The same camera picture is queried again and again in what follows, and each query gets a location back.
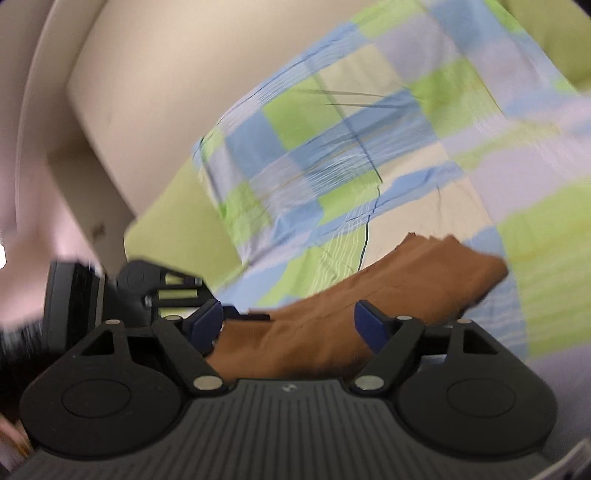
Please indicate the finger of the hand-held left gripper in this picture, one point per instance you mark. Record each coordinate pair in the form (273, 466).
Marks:
(178, 278)
(182, 307)

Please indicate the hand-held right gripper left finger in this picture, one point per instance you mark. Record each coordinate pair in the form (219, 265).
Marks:
(207, 324)

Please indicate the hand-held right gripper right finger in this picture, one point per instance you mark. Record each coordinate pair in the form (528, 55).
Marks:
(369, 325)

